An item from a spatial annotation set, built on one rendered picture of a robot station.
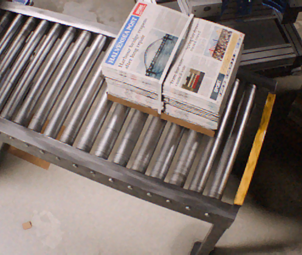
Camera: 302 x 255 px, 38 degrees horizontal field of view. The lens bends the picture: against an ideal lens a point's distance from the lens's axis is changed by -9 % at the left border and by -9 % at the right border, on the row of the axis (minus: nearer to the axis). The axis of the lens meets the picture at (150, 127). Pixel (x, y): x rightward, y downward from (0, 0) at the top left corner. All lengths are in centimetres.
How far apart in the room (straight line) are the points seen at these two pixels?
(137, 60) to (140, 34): 10
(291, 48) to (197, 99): 127
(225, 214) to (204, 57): 49
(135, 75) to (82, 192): 107
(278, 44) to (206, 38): 115
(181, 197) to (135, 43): 49
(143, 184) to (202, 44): 47
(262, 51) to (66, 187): 124
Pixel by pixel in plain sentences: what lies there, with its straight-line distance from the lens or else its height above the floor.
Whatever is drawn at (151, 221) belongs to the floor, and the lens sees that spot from 226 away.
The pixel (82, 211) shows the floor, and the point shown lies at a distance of 230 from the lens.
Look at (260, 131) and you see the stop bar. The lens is 156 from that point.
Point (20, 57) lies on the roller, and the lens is 177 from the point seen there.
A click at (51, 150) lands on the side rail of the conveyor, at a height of 80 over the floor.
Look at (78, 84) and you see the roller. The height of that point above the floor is 79.
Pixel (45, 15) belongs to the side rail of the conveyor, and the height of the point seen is 80.
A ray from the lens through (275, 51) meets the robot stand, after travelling 250.
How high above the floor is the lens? 219
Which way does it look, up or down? 64 degrees down
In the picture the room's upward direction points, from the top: straight up
